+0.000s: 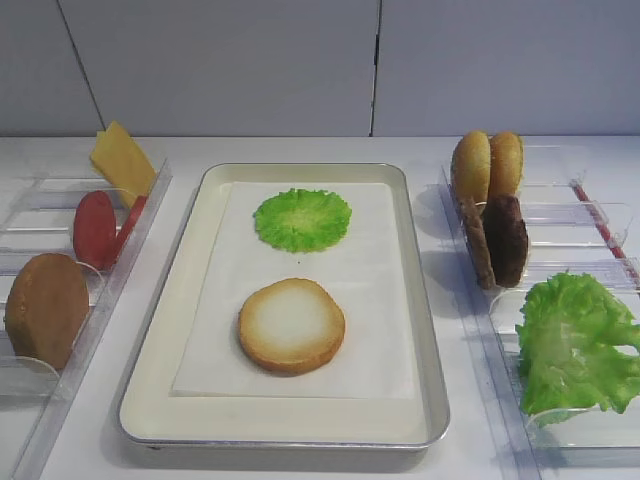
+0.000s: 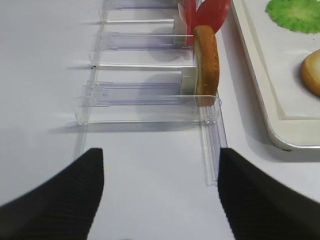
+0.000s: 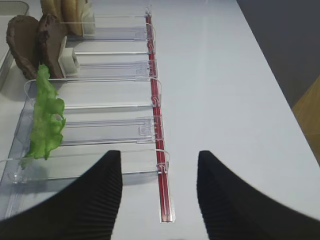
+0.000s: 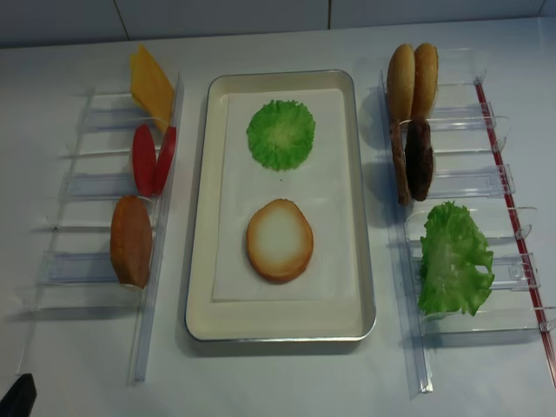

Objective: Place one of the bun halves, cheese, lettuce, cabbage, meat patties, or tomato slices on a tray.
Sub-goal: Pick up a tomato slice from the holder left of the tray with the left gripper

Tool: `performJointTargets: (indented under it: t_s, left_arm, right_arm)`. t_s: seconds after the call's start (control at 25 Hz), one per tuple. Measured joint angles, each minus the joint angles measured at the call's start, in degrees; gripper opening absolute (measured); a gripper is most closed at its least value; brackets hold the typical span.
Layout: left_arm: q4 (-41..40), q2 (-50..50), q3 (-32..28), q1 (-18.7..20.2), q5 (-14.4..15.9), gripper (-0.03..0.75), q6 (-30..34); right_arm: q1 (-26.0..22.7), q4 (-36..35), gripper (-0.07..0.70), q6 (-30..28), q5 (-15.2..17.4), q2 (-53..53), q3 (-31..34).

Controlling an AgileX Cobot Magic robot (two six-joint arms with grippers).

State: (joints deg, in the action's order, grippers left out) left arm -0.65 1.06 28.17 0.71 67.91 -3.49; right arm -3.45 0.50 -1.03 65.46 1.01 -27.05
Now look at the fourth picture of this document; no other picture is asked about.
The clear acrylic rack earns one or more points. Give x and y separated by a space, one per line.
468 139
76 279

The toasted bun slice on tray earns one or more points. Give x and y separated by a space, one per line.
279 241

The left bun half right rack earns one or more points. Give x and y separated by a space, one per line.
400 82

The brown bun in left rack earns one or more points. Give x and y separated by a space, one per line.
131 241

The white paper liner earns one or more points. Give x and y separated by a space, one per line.
320 187

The bun half rack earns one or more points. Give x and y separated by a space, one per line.
400 82
425 80

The right clear acrylic rack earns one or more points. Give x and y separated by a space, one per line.
468 139

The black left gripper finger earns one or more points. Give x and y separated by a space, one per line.
20 399

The white metal tray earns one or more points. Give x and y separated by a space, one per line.
338 319

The right dark meat patty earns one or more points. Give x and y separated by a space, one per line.
419 159

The flat green lettuce leaf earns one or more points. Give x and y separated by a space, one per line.
281 134

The large green lettuce leaf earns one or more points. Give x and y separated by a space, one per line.
456 265

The yellow cheese slices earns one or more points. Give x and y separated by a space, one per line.
151 88

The left brown meat patty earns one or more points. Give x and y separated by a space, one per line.
404 196

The left clear acrylic rack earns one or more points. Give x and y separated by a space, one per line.
76 279

